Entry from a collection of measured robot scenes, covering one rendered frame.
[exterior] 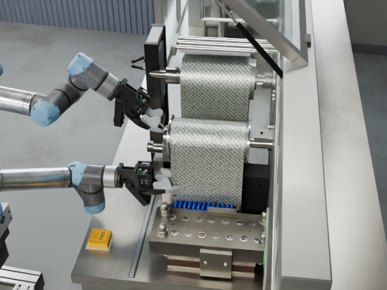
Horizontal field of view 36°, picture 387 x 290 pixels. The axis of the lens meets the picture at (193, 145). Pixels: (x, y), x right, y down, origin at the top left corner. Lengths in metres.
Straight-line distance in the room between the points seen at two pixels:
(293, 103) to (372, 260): 0.39
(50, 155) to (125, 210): 1.85
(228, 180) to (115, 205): 0.49
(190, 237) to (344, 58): 0.77
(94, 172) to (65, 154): 1.99
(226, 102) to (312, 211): 1.01
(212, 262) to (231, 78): 0.61
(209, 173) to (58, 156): 2.16
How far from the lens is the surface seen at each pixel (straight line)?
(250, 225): 1.94
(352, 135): 1.67
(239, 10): 1.46
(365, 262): 1.33
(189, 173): 1.94
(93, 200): 2.05
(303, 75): 1.48
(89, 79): 1.85
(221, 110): 2.06
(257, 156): 2.42
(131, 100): 1.88
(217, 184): 1.95
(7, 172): 2.05
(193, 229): 1.92
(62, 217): 3.52
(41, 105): 1.82
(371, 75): 4.89
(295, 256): 1.02
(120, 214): 2.17
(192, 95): 2.04
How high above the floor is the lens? 2.40
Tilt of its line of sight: 37 degrees down
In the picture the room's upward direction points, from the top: 1 degrees counter-clockwise
